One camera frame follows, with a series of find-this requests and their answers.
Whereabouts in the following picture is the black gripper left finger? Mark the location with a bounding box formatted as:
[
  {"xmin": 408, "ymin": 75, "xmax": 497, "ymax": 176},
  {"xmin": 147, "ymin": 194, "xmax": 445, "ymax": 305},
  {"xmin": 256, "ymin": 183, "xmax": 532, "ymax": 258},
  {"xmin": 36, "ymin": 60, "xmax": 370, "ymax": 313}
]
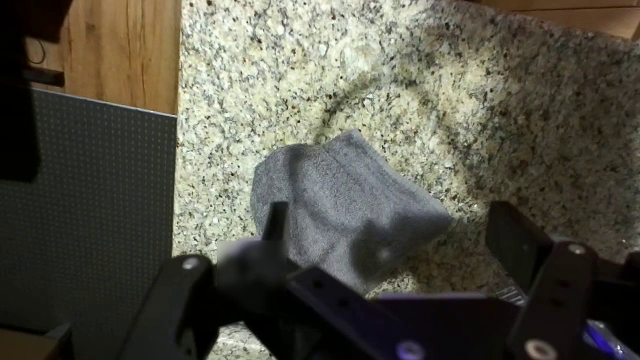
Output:
[{"xmin": 118, "ymin": 200, "xmax": 428, "ymax": 360}]

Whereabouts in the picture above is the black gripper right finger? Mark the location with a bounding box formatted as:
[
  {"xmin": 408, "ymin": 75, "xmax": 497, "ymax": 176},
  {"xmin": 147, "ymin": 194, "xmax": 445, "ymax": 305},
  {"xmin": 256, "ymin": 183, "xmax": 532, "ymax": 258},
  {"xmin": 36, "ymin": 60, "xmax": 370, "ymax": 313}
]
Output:
[{"xmin": 487, "ymin": 197, "xmax": 640, "ymax": 360}]

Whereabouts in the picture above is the gray cloth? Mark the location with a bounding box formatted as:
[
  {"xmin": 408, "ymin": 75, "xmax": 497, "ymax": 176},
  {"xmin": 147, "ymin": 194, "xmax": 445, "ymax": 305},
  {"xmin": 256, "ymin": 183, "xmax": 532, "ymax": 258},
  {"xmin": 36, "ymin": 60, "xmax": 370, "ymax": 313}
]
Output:
[{"xmin": 248, "ymin": 127, "xmax": 457, "ymax": 296}]

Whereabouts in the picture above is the dark gray dotted panel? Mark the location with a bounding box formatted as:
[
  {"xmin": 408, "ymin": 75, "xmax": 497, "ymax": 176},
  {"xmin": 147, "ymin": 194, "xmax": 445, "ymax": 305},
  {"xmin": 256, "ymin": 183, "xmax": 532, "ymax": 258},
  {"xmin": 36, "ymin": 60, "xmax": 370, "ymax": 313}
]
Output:
[{"xmin": 0, "ymin": 87, "xmax": 181, "ymax": 336}]

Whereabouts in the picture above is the light wooden chair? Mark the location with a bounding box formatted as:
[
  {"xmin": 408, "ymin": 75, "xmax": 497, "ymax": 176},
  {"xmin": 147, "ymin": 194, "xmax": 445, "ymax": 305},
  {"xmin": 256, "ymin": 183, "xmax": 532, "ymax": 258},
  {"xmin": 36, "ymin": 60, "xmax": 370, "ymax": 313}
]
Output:
[{"xmin": 479, "ymin": 0, "xmax": 640, "ymax": 39}]

